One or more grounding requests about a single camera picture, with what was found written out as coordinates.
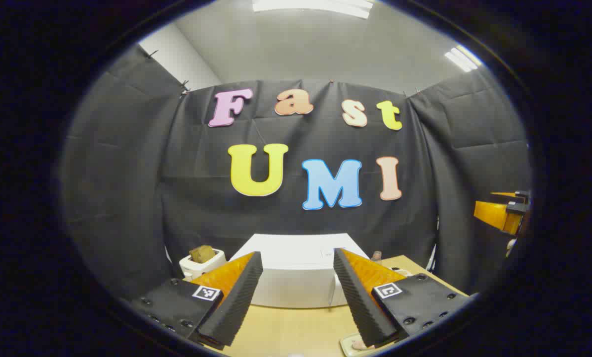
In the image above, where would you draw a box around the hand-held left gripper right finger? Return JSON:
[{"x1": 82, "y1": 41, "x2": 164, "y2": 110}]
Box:
[{"x1": 333, "y1": 248, "x2": 475, "y2": 348}]

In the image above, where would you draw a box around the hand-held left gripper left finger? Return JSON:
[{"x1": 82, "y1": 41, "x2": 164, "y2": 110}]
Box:
[{"x1": 120, "y1": 251, "x2": 264, "y2": 350}]

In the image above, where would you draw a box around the white microwave oven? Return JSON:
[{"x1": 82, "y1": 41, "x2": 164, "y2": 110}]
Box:
[{"x1": 229, "y1": 233, "x2": 371, "y2": 309}]

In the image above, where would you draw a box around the small square pale plate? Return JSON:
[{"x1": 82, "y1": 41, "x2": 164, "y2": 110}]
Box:
[{"x1": 340, "y1": 333, "x2": 376, "y2": 357}]

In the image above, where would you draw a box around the white toaster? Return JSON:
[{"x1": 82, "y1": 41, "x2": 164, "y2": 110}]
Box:
[{"x1": 179, "y1": 249, "x2": 227, "y2": 282}]

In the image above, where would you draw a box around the brown bread slice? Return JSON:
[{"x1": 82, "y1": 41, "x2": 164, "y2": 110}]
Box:
[{"x1": 189, "y1": 245, "x2": 216, "y2": 263}]

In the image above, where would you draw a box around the ceiling light panel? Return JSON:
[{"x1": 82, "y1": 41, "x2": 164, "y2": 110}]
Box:
[
  {"x1": 445, "y1": 45, "x2": 482, "y2": 72},
  {"x1": 252, "y1": 0, "x2": 373, "y2": 19}
]

